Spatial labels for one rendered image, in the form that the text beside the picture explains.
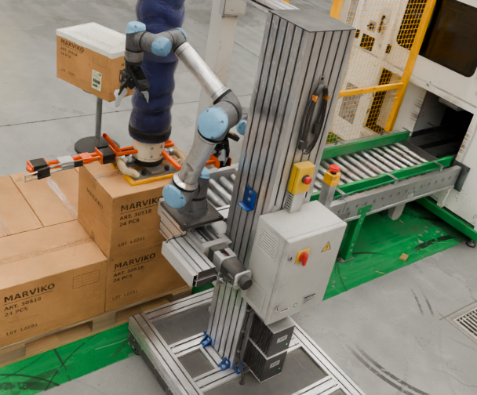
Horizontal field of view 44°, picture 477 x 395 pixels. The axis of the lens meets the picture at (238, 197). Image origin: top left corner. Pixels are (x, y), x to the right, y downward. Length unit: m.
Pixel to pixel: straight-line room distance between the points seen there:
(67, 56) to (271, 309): 3.05
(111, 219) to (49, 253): 0.41
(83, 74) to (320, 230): 2.90
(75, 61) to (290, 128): 2.87
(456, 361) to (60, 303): 2.44
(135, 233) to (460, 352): 2.24
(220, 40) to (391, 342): 2.41
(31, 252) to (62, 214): 0.38
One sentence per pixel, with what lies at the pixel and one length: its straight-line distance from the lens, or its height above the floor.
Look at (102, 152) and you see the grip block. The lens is 3.10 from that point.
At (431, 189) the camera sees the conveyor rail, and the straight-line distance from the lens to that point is 4.86.
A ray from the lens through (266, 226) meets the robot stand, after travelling 2.49.
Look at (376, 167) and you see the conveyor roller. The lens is 4.72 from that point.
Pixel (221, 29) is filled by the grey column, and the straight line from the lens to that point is 4.40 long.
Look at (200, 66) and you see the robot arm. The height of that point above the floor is 1.75.
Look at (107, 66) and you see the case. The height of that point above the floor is 0.91.
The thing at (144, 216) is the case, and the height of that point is 0.77.
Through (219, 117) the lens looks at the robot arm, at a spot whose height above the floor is 1.65.
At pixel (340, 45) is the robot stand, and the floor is 1.97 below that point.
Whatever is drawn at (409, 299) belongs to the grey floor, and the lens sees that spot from 4.39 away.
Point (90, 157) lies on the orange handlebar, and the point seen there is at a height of 1.09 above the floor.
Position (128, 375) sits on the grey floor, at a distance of 3.41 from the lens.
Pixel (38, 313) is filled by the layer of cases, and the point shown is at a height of 0.30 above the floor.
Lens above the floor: 2.61
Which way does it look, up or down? 32 degrees down
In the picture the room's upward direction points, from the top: 11 degrees clockwise
